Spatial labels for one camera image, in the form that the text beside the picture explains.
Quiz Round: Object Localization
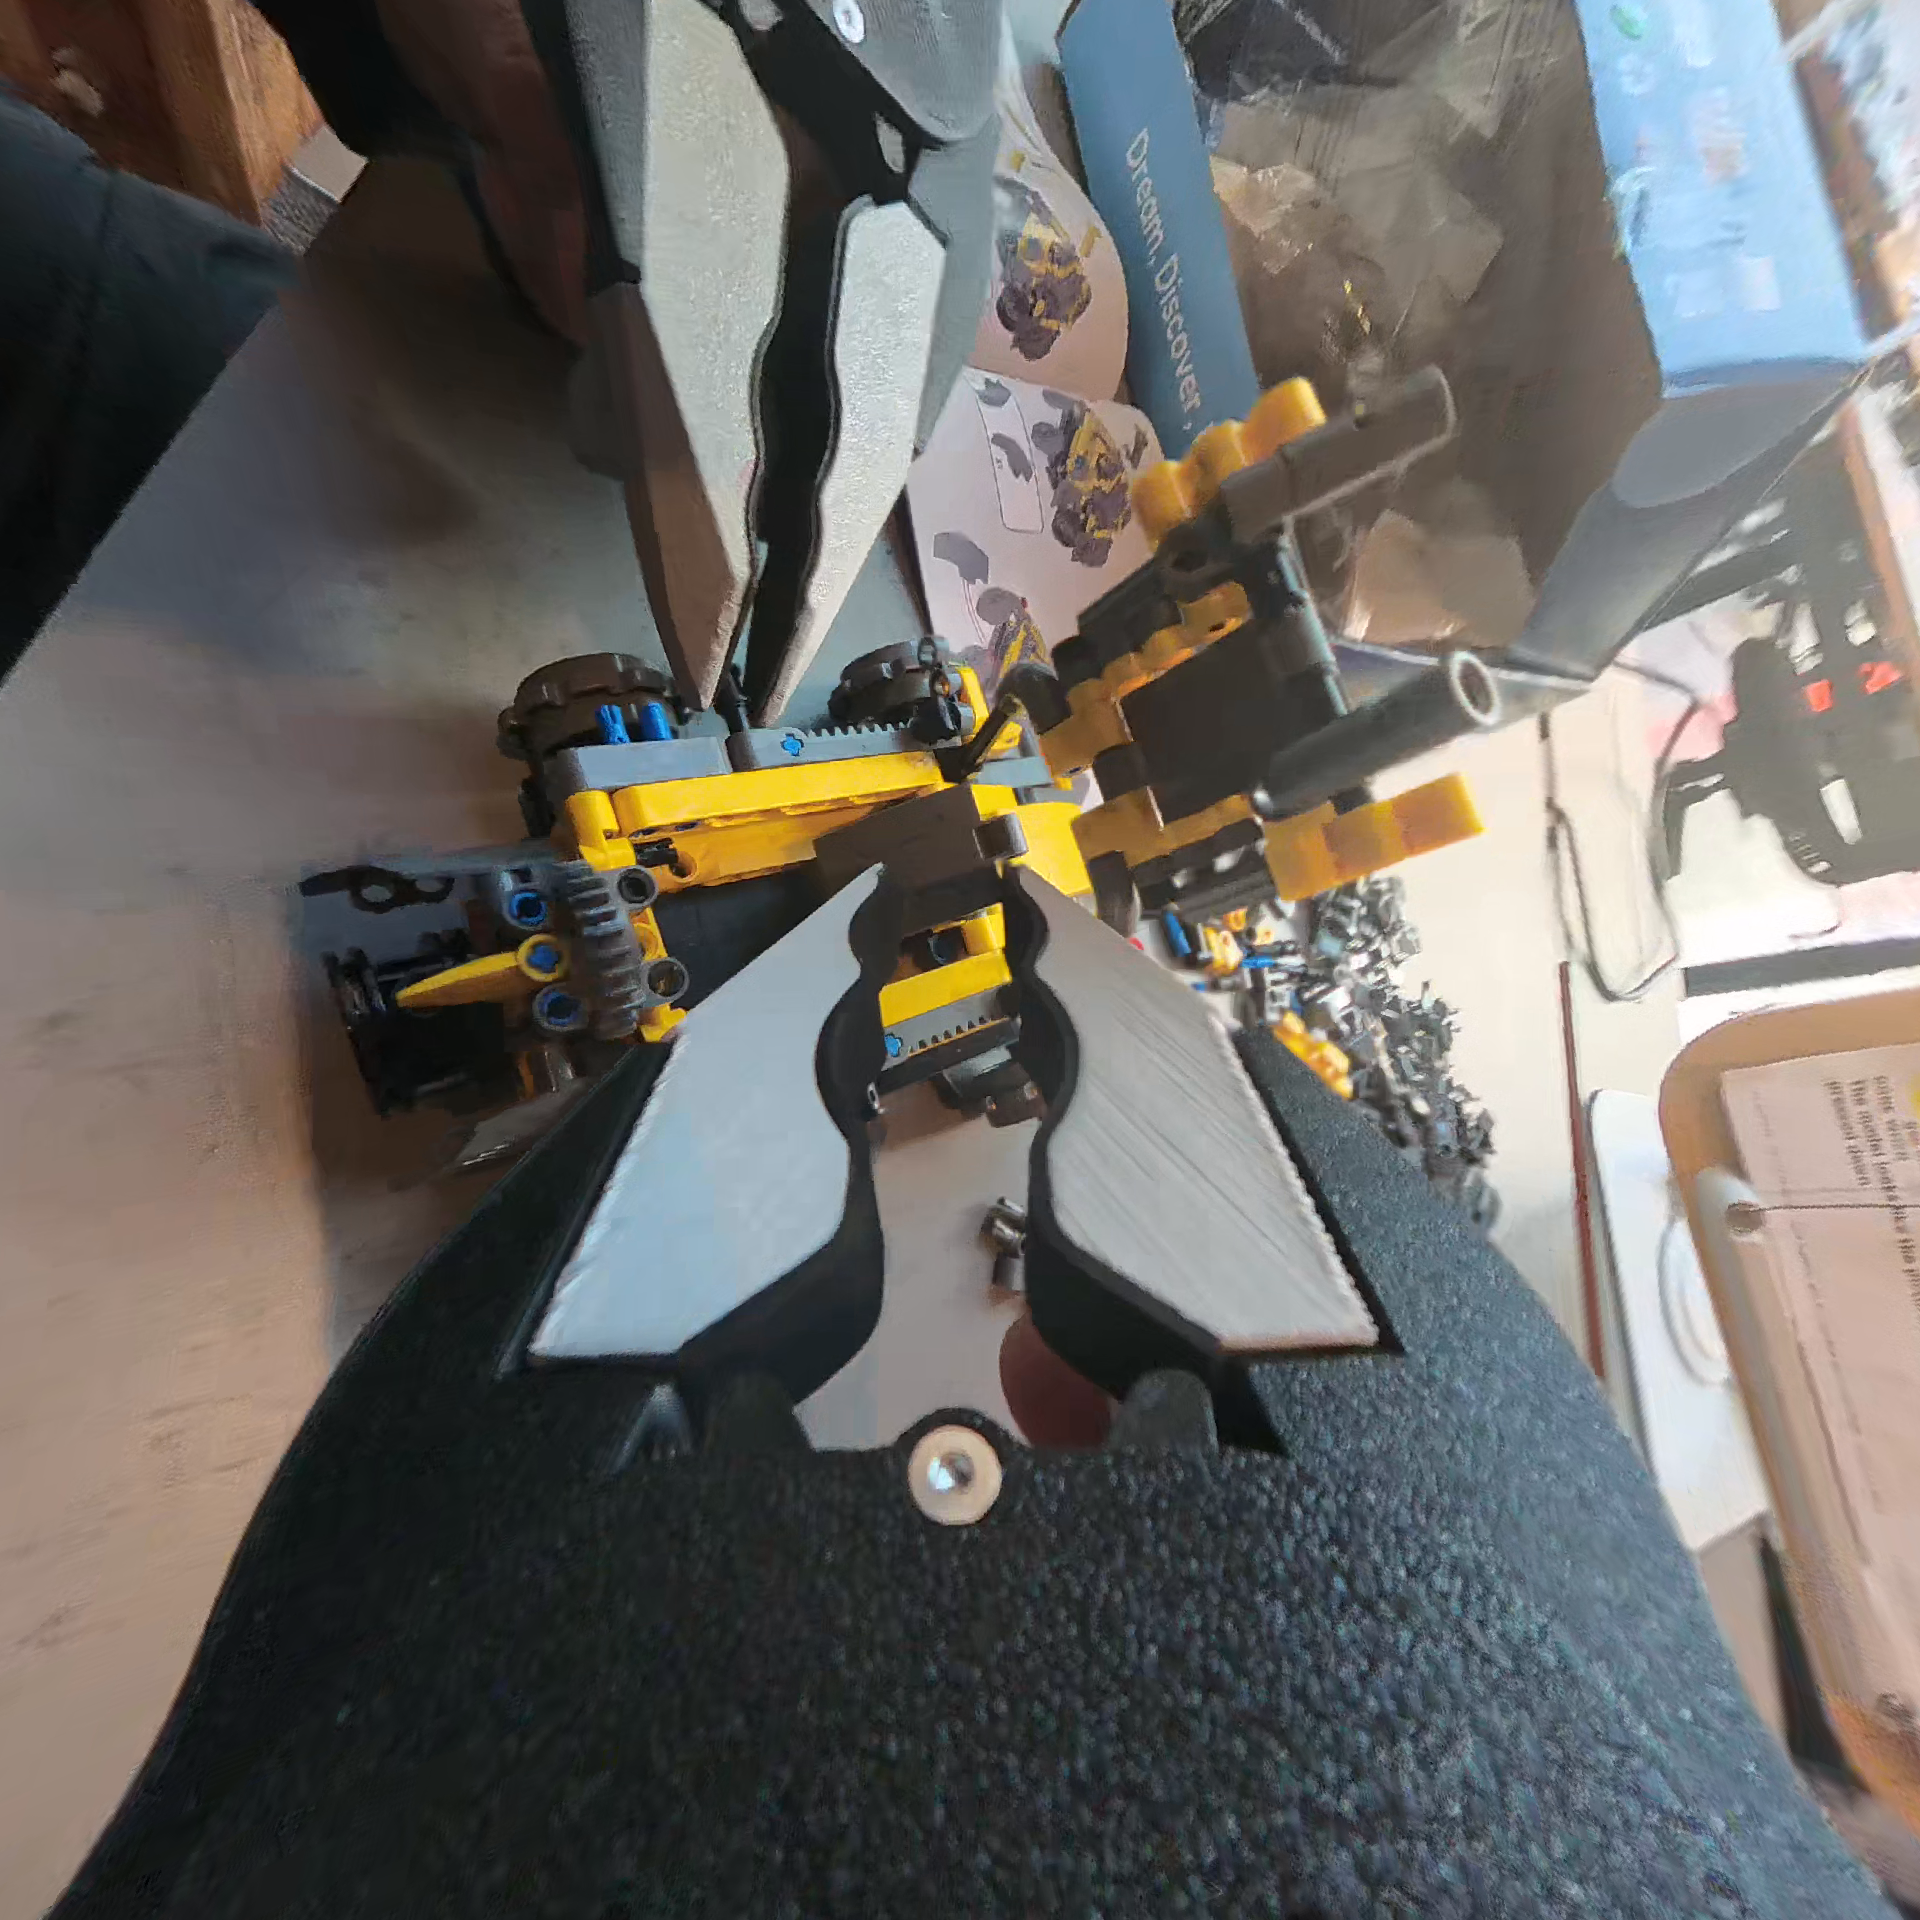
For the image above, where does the dark blue kit box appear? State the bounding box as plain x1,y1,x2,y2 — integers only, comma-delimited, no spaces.
1053,0,1882,694

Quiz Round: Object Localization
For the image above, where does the wooden support post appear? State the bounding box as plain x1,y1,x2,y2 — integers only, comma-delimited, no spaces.
0,0,327,227

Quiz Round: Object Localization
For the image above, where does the black background office chair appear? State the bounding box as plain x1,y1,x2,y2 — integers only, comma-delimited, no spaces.
1657,570,1920,887

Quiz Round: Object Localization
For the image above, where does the yellow toy brick vehicle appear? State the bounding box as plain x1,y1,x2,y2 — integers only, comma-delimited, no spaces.
300,367,1487,1186

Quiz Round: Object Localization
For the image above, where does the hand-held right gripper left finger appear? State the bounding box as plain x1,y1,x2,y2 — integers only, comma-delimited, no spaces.
527,864,889,1464

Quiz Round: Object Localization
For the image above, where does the white sign base plate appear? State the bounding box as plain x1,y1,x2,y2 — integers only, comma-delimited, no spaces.
1581,1087,1775,1549

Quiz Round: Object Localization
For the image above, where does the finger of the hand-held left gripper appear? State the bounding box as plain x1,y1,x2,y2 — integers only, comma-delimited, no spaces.
743,191,954,730
567,0,798,712

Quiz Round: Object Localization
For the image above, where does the person's left hand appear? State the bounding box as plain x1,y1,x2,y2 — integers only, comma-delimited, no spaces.
373,0,642,349

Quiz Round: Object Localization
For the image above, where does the instruction sign board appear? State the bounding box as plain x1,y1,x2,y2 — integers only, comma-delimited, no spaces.
1657,997,1920,1802

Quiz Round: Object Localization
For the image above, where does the person's left forearm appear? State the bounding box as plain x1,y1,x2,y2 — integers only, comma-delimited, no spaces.
0,0,453,677

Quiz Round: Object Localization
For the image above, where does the open instruction booklet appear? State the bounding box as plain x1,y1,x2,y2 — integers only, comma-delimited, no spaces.
901,142,1174,711

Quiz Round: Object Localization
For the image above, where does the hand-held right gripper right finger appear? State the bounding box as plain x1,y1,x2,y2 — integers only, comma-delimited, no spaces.
1001,870,1386,1453

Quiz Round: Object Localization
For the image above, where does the person's right hand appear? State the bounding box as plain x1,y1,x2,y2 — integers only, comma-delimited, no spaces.
997,1318,1122,1452

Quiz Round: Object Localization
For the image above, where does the grey toothed rack piece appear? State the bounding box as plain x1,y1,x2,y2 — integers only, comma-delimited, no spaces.
727,711,964,772

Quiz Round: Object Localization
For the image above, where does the pile of loose brick pieces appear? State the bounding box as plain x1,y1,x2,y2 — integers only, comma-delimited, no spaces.
983,877,1505,1295

